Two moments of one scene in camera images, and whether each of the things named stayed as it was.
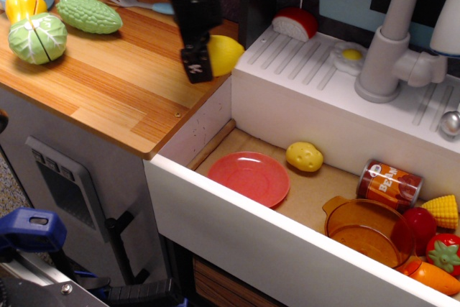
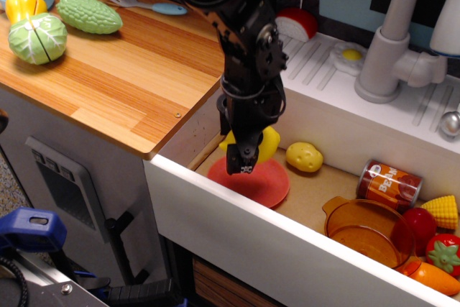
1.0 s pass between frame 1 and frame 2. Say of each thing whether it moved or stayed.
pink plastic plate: stayed
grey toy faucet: stayed
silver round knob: stayed
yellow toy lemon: moved
